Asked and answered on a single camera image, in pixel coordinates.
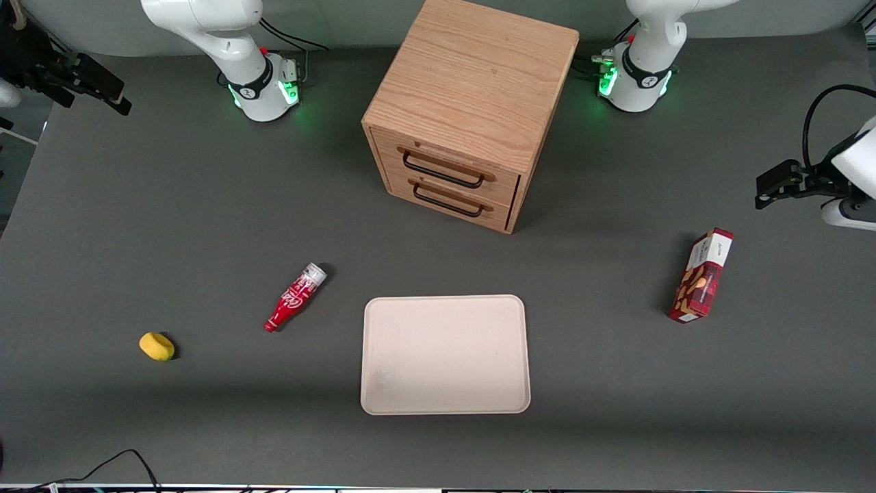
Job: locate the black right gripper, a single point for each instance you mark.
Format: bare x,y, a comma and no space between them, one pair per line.
29,63

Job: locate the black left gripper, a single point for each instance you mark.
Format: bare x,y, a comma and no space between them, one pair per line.
816,179

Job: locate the red coke bottle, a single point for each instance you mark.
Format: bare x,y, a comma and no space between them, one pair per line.
294,297

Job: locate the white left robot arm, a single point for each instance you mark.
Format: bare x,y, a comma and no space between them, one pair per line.
643,68

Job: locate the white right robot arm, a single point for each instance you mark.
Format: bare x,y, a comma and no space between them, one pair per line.
226,41

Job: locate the beige rectangular tray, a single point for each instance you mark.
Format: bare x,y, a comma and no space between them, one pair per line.
445,355

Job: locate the red snack box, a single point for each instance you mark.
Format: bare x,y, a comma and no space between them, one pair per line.
701,277

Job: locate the yellow sponge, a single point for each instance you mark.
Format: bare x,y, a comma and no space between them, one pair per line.
157,346

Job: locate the wooden drawer cabinet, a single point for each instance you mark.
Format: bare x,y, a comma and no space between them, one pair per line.
479,75

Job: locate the wooden drawer front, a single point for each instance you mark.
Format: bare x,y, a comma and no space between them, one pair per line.
445,198
445,161

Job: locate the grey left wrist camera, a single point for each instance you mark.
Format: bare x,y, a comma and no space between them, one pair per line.
848,213

